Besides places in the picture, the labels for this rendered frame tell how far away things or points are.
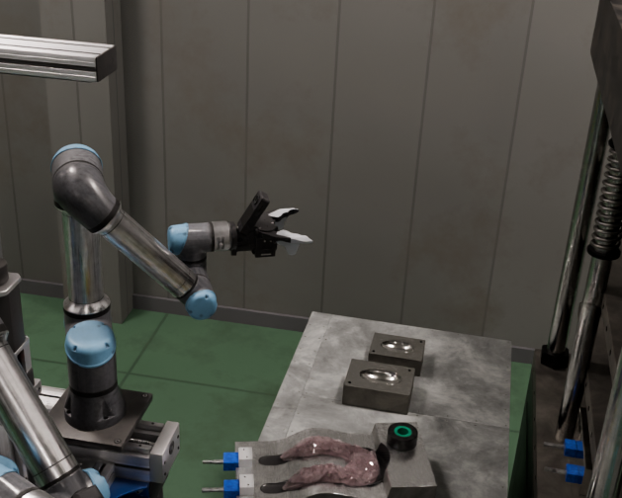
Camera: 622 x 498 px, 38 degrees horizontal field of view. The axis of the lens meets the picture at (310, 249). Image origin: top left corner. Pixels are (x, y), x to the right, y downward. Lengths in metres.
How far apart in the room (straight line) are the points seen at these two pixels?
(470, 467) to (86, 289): 1.15
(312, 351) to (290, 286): 1.54
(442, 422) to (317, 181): 1.81
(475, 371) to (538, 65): 1.54
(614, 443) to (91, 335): 1.20
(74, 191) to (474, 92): 2.37
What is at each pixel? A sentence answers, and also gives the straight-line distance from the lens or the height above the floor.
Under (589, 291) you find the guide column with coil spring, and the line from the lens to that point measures 2.56.
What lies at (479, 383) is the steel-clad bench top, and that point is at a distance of 2.97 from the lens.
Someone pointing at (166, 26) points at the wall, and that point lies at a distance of 4.25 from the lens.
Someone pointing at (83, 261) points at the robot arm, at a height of 1.41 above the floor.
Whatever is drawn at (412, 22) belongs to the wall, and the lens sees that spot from 4.02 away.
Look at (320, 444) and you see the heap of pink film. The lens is 2.46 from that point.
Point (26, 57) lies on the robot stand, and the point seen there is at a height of 2.02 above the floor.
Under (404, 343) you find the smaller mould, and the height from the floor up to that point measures 0.86.
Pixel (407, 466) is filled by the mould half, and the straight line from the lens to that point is 2.43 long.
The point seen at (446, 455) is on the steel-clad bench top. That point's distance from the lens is 2.66.
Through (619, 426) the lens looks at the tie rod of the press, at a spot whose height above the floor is 1.40.
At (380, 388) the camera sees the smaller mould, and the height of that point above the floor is 0.87.
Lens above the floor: 2.45
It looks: 27 degrees down
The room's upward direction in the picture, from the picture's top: 3 degrees clockwise
